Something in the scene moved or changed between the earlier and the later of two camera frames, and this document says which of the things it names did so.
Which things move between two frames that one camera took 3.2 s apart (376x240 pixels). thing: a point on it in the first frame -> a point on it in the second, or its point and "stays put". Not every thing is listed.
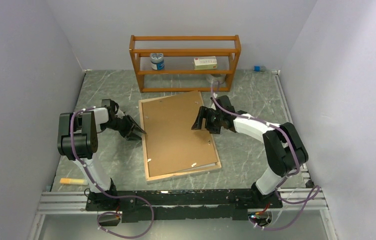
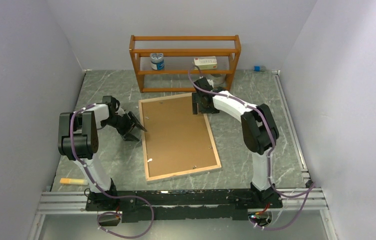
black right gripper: [205, 112] -> [196, 99]
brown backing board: [172, 145] stays put
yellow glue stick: [73, 181] stays put
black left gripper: [131, 125] stays put
